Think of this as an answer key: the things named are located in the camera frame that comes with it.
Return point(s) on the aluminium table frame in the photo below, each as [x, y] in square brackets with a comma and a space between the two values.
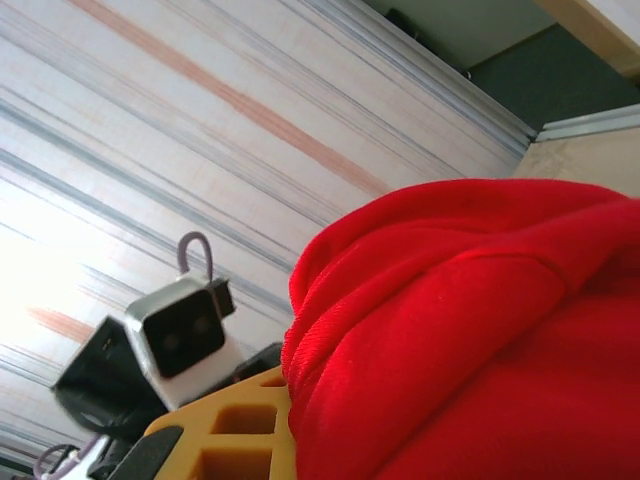
[590, 125]

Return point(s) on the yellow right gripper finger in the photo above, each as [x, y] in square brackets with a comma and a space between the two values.
[240, 450]

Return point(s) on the aluminium enclosure post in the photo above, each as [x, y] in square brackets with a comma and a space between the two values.
[440, 75]

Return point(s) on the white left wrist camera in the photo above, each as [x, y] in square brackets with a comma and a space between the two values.
[185, 345]

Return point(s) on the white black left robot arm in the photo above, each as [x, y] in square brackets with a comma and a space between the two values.
[100, 462]

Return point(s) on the wooden door frame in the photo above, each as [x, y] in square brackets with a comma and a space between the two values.
[595, 30]

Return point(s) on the red t-shirt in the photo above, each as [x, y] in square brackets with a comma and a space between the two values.
[475, 350]

